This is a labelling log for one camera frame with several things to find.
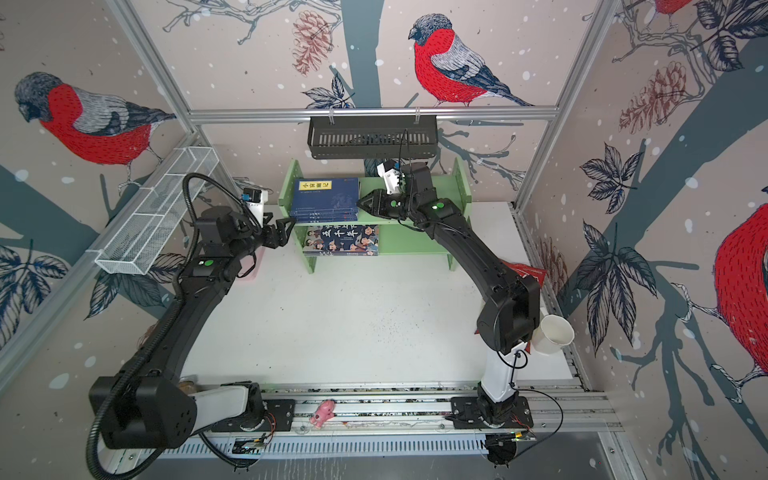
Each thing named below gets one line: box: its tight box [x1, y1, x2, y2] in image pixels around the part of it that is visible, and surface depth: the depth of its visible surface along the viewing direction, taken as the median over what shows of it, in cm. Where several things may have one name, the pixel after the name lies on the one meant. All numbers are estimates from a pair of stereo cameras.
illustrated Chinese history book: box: [303, 225, 380, 257], surface depth 94 cm
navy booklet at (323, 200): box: [290, 177, 360, 223], surface depth 81 cm
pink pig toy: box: [309, 399, 336, 429], surface depth 74 cm
